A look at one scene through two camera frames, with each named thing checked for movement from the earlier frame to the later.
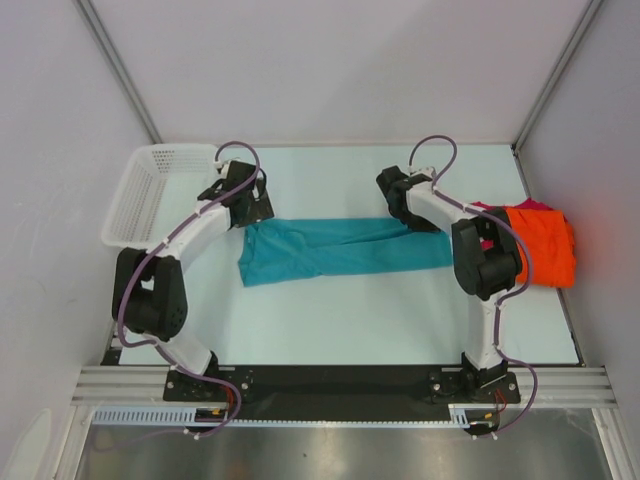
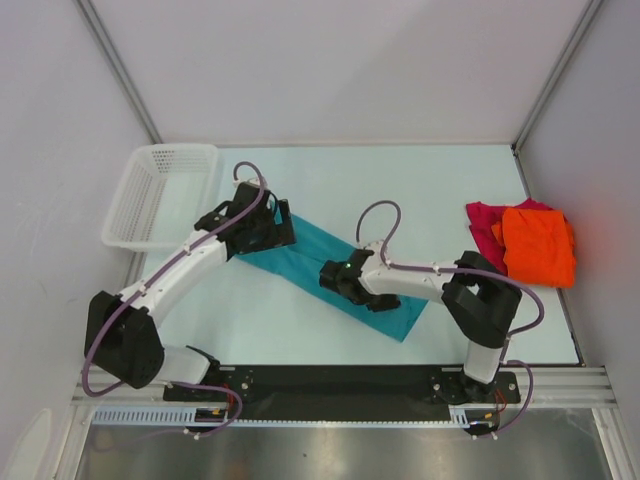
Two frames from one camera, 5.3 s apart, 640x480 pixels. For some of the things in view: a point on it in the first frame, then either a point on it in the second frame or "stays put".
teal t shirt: [279, 251] → [297, 264]
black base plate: [332, 390] stays put
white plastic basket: [160, 185] stays put
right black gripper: [424, 226] → [390, 302]
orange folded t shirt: [548, 235] stays put
